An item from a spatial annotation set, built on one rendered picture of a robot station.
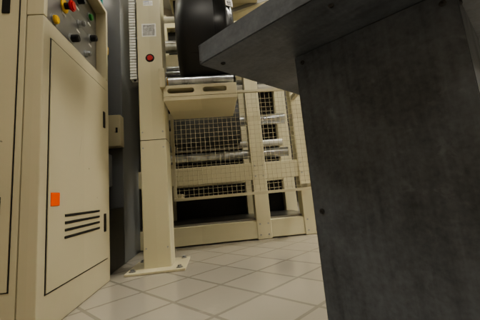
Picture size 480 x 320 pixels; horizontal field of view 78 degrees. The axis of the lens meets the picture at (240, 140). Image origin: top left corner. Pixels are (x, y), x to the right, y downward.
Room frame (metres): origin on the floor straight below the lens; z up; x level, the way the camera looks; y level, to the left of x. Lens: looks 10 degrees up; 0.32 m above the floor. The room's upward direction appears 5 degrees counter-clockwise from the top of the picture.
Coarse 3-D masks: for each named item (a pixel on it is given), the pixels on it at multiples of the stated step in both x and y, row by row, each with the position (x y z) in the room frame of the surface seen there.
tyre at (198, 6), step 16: (176, 0) 1.37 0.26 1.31; (192, 0) 1.32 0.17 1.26; (208, 0) 1.33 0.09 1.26; (224, 0) 1.34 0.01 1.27; (176, 16) 1.33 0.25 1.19; (192, 16) 1.30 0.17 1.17; (208, 16) 1.31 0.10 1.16; (224, 16) 1.32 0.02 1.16; (176, 32) 1.34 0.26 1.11; (192, 32) 1.31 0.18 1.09; (208, 32) 1.32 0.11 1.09; (176, 48) 1.40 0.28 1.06; (192, 48) 1.34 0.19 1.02; (192, 64) 1.39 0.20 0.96
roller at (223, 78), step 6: (168, 78) 1.41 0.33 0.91; (174, 78) 1.41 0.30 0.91; (180, 78) 1.41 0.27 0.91; (186, 78) 1.41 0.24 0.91; (192, 78) 1.42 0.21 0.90; (198, 78) 1.42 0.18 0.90; (204, 78) 1.42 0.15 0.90; (210, 78) 1.42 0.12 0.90; (216, 78) 1.43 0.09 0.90; (222, 78) 1.43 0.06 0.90; (228, 78) 1.43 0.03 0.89; (234, 78) 1.44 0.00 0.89; (168, 84) 1.43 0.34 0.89; (174, 84) 1.42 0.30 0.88; (180, 84) 1.42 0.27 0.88; (186, 84) 1.43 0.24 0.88
